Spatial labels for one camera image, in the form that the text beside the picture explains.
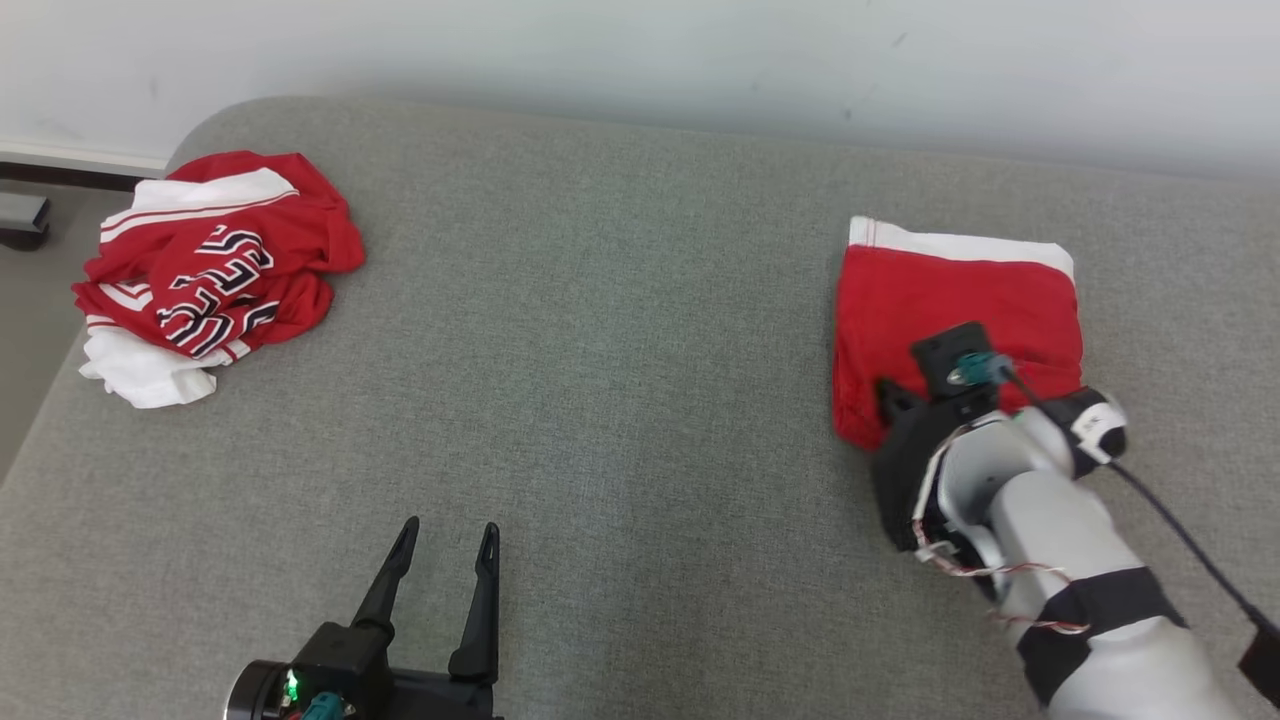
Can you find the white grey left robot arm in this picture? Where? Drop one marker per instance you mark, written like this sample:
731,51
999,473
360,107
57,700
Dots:
255,695

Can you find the grey fabric sofa seat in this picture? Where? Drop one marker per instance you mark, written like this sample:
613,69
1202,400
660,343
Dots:
600,350

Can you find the red garment with white band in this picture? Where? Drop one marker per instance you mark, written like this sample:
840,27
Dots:
960,290

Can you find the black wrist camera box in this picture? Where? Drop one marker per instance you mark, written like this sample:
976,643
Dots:
945,360
345,655

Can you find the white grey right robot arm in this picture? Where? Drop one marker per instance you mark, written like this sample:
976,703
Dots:
1070,530

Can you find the dark grey floor object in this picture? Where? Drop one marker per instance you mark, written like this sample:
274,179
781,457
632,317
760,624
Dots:
20,215

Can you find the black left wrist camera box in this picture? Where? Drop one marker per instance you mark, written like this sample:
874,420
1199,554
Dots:
345,655

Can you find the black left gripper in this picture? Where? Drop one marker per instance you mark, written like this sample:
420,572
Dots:
440,700

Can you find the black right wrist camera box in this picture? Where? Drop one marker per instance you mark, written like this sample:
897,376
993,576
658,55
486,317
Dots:
945,360

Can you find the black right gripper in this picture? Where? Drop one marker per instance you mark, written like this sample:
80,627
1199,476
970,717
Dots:
905,460

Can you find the red jersey with black lettering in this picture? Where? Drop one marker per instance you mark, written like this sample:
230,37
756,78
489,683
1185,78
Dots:
300,220

